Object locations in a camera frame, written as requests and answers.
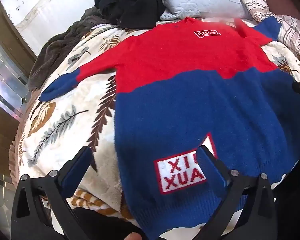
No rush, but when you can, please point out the leaf print fleece blanket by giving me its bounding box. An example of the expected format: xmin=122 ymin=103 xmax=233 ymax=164
xmin=14 ymin=17 xmax=300 ymax=228

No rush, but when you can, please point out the person's left hand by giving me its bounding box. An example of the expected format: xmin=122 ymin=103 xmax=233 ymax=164
xmin=125 ymin=232 xmax=143 ymax=240

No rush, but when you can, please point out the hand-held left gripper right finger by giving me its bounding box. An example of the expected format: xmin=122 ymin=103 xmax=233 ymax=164
xmin=196 ymin=145 xmax=278 ymax=240

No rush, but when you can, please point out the red and blue knit sweater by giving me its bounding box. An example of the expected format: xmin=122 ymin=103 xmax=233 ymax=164
xmin=39 ymin=16 xmax=300 ymax=238

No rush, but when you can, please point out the beige plaid quilted pillow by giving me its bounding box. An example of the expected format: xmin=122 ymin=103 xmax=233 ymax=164
xmin=235 ymin=0 xmax=300 ymax=63

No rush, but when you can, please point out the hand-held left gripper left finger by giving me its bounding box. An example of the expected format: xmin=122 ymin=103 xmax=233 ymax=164
xmin=10 ymin=145 xmax=94 ymax=240

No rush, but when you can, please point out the black garment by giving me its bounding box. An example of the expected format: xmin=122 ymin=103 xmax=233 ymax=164
xmin=94 ymin=0 xmax=163 ymax=28

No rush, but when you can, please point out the pinkish brown bed sheet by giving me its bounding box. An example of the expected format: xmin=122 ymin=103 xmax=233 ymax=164
xmin=9 ymin=110 xmax=32 ymax=183

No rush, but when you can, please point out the wooden framed window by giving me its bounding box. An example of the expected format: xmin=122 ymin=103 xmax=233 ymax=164
xmin=0 ymin=0 xmax=44 ymax=135

